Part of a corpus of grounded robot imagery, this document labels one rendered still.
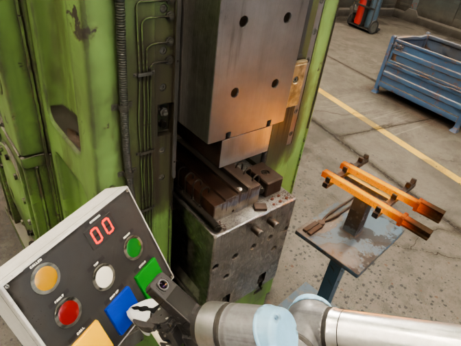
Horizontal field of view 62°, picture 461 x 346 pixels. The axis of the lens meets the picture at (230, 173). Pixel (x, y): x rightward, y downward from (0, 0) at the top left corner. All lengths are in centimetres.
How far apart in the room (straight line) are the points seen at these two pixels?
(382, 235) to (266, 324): 114
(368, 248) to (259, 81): 88
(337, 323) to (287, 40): 71
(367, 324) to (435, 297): 190
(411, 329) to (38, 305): 66
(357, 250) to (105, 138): 106
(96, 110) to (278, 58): 50
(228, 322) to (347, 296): 175
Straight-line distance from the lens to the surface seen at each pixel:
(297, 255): 252
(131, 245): 93
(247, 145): 116
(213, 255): 127
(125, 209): 92
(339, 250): 160
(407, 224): 141
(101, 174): 110
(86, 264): 86
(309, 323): 83
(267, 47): 105
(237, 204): 129
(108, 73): 98
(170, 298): 78
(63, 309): 84
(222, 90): 100
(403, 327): 78
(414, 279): 272
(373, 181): 154
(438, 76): 493
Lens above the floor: 177
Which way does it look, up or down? 35 degrees down
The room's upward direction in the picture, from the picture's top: 8 degrees clockwise
